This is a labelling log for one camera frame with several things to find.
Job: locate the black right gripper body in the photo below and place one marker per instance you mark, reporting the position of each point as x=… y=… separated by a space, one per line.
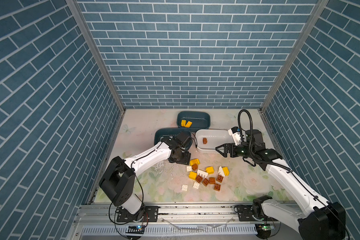
x=243 y=150

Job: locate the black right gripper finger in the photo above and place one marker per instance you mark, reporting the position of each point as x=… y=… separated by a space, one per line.
x=228 y=153
x=225 y=148

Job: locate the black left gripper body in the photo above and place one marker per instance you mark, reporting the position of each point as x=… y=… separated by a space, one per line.
x=174 y=159

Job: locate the yellow hollow lego brick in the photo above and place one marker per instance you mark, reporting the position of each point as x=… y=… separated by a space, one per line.
x=194 y=161

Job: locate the long yellow lego brick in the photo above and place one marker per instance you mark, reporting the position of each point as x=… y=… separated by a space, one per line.
x=188 y=124

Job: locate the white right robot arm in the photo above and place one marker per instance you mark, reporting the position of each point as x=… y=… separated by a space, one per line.
x=317 y=218

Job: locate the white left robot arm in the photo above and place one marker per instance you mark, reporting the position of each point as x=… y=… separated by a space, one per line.
x=119 y=178

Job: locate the near teal plastic bin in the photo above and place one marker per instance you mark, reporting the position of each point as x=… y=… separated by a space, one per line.
x=168 y=132

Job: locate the teal plastic bin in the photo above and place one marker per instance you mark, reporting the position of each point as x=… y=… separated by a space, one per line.
x=200 y=120
x=168 y=132

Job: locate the white plastic bin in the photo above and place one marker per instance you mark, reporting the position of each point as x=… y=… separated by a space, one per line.
x=215 y=138

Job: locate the white curved lego brick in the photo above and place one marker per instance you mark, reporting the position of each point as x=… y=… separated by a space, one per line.
x=221 y=172

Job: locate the brown hollow lego centre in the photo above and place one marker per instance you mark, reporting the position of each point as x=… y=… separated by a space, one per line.
x=199 y=179

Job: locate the brown hollow lego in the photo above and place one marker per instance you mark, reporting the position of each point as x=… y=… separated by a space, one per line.
x=199 y=179
x=205 y=182

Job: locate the long white lego brick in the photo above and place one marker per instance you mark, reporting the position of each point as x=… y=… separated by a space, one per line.
x=201 y=173

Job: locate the brown hollow lego lower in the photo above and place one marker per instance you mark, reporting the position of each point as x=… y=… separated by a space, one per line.
x=205 y=182

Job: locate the far teal plastic bin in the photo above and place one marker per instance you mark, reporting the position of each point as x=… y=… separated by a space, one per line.
x=200 y=120

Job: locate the brown studded lego middle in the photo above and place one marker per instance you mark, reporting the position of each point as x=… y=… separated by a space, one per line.
x=212 y=180

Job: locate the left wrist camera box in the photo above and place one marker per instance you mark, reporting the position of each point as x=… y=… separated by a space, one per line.
x=184 y=139

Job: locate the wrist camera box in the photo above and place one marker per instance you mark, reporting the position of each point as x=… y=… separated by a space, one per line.
x=184 y=139
x=235 y=133

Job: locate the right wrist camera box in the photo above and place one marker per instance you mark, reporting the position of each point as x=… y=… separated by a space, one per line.
x=235 y=133

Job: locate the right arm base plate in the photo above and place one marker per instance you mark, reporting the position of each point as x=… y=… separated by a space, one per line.
x=245 y=213

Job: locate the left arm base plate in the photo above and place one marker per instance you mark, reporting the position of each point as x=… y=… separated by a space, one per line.
x=148 y=213

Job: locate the aluminium front rail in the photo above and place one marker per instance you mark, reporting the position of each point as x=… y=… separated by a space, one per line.
x=177 y=221

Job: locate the aluminium corner post right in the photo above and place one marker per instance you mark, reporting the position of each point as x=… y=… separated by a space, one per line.
x=306 y=30

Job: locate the aluminium corner post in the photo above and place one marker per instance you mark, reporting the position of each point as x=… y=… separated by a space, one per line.
x=306 y=30
x=80 y=20

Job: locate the aluminium corner post left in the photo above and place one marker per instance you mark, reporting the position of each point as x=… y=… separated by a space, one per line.
x=80 y=20

